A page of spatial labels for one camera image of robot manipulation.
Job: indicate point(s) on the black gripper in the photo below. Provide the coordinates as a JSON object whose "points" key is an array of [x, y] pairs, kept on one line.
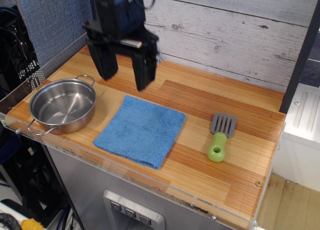
{"points": [[115, 21]]}

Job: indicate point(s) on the blue cloth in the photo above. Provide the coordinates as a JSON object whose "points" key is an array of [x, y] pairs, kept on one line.
{"points": [[141, 131]]}

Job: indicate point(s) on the grey spatula green handle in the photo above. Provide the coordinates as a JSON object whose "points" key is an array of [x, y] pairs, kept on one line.
{"points": [[222, 127]]}

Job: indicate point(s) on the white appliance top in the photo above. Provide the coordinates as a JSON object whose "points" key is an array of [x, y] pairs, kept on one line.
{"points": [[303, 117]]}

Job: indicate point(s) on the plush sushi roll toy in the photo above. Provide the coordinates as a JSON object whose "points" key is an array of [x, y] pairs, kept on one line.
{"points": [[159, 58]]}

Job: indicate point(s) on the stainless steel pot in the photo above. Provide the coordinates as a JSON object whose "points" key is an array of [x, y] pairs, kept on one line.
{"points": [[62, 106]]}

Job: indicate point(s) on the black perforated crate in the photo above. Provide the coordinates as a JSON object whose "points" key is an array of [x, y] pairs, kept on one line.
{"points": [[18, 60]]}

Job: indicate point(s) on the clear acrylic table guard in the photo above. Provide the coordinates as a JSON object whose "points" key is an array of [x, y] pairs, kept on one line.
{"points": [[189, 190]]}

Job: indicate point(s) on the silver dispenser button panel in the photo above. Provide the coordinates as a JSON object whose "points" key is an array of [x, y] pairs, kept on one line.
{"points": [[125, 214]]}

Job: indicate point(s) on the yellow black object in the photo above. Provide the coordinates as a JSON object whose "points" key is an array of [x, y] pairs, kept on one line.
{"points": [[31, 224]]}

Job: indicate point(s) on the dark grey right post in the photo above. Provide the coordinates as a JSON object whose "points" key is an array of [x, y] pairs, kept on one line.
{"points": [[304, 53]]}

